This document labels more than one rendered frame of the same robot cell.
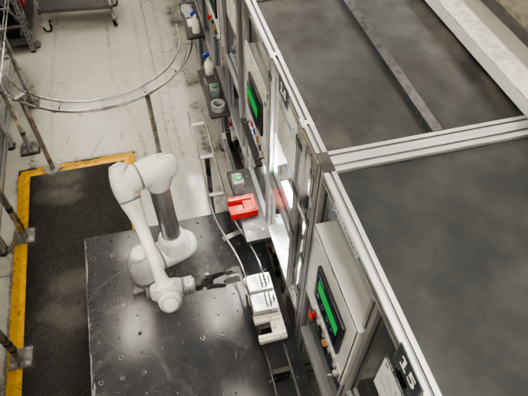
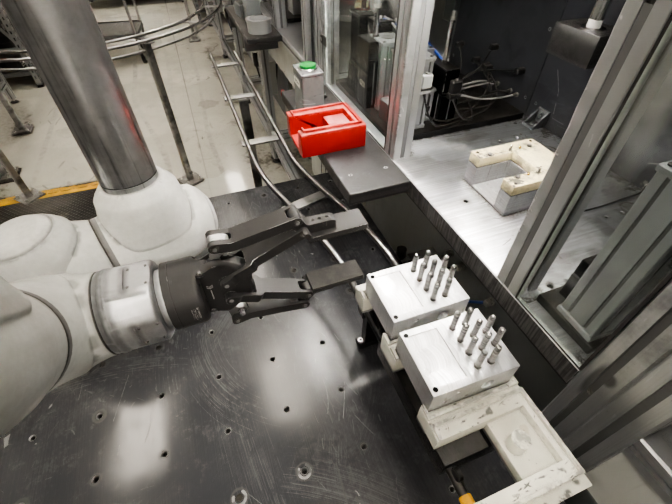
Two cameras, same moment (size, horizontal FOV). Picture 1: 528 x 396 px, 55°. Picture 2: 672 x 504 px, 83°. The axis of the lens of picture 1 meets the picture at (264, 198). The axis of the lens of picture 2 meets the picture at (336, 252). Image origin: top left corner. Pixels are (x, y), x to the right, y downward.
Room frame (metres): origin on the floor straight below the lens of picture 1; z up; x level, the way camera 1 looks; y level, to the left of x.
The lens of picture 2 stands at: (0.98, 0.18, 1.37)
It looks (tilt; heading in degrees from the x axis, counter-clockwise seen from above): 46 degrees down; 355
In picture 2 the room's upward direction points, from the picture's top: straight up
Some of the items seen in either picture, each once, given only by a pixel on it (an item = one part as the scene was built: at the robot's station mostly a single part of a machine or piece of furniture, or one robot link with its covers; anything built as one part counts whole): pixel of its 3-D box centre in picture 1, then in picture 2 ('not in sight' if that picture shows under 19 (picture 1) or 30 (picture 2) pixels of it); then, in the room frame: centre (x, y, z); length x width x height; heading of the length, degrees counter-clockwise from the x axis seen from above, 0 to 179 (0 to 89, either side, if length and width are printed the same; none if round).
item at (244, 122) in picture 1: (251, 140); not in sight; (1.92, 0.07, 1.37); 0.36 x 0.04 x 0.04; 15
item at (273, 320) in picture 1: (264, 309); (445, 379); (1.22, -0.01, 0.84); 0.36 x 0.14 x 0.10; 15
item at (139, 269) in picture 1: (144, 262); (54, 271); (1.49, 0.65, 0.85); 0.18 x 0.16 x 0.22; 123
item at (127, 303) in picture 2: (188, 284); (140, 304); (1.24, 0.36, 1.05); 0.09 x 0.06 x 0.09; 15
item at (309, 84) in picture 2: (239, 184); (312, 90); (1.96, 0.15, 0.97); 0.08 x 0.08 x 0.12; 15
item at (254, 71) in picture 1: (278, 100); not in sight; (1.96, -0.06, 1.60); 0.42 x 0.29 x 0.46; 15
